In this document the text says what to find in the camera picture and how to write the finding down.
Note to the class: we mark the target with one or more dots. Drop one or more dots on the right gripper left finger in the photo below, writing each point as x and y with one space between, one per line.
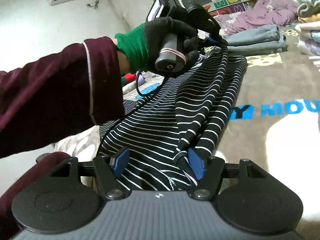
107 171

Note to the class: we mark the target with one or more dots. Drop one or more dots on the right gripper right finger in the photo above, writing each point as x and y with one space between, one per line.
208 172

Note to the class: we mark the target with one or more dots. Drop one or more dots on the black white striped shirt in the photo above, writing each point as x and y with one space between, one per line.
187 113

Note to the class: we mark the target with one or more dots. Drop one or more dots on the left forearm maroon sleeve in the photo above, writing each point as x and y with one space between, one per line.
60 95

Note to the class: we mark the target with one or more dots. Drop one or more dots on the right stack folded clothes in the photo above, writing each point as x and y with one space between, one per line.
308 27

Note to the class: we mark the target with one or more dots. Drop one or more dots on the left hand black green glove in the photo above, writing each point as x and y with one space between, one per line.
141 46

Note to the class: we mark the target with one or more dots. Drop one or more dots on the lilac floral folded garment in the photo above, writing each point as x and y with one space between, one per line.
131 86

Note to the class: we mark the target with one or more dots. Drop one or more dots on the red green folded sweater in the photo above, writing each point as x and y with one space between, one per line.
127 78

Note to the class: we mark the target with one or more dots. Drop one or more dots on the Mickey Mouse brown blanket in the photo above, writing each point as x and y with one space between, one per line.
274 121

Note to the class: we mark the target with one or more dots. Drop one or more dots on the grey folded garment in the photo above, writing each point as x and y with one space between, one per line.
257 41

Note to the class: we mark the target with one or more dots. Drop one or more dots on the purple floral duvet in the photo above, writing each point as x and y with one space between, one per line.
264 12

